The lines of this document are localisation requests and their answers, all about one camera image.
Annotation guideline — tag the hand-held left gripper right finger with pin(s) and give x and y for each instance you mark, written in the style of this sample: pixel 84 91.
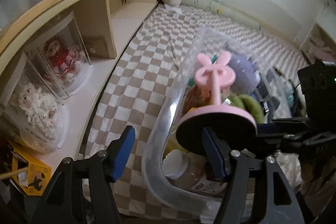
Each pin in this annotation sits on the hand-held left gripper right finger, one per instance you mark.
pixel 215 155

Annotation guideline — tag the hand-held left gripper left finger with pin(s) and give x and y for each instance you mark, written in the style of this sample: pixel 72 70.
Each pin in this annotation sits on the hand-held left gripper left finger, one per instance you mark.
pixel 123 153

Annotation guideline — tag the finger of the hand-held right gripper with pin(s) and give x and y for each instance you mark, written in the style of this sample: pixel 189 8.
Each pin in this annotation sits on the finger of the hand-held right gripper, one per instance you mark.
pixel 275 132

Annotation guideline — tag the clear plastic container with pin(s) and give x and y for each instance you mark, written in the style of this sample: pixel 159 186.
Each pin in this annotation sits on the clear plastic container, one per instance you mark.
pixel 155 140

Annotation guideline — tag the pink bunny fan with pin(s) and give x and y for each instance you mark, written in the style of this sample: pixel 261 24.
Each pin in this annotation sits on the pink bunny fan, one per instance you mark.
pixel 218 111

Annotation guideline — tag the green plush toy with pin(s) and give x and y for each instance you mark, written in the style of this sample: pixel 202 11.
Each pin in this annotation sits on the green plush toy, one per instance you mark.
pixel 252 106

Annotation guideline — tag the clear jar white lid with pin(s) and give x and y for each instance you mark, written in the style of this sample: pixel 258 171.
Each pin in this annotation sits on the clear jar white lid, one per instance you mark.
pixel 178 163

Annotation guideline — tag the silver rectangular case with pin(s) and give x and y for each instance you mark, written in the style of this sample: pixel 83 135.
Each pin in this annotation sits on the silver rectangular case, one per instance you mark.
pixel 267 90

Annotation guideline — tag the pile of clothes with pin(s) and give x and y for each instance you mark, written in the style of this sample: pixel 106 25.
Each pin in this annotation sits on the pile of clothes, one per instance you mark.
pixel 324 49

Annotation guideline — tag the open clothes shelf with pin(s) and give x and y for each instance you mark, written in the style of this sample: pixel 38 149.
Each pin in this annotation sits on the open clothes shelf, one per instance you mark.
pixel 315 32

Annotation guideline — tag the purple plush toy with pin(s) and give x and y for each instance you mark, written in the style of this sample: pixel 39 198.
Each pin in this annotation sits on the purple plush toy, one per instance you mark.
pixel 244 74

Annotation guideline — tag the yellow box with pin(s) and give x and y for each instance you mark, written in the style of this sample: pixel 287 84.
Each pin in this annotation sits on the yellow box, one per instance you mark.
pixel 36 176

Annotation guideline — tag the white doll in clear case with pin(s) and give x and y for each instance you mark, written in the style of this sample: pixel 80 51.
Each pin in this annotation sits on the white doll in clear case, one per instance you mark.
pixel 34 108

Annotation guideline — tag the cardboard box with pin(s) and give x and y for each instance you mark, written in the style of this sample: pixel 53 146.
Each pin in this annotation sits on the cardboard box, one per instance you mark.
pixel 95 48

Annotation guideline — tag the red doll in clear case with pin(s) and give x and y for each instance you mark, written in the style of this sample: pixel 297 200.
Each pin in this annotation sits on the red doll in clear case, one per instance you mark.
pixel 60 56

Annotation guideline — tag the green bolster pillow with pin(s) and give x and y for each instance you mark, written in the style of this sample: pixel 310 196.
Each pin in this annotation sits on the green bolster pillow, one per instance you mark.
pixel 204 2

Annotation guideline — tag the white tissue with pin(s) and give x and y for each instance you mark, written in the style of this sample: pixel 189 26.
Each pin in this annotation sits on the white tissue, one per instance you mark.
pixel 174 9

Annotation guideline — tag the wooden shelf unit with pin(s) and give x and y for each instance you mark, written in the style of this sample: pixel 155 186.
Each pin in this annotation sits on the wooden shelf unit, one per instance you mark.
pixel 52 6

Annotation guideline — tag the white wall board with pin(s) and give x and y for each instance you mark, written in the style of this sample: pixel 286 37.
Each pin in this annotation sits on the white wall board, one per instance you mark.
pixel 257 3

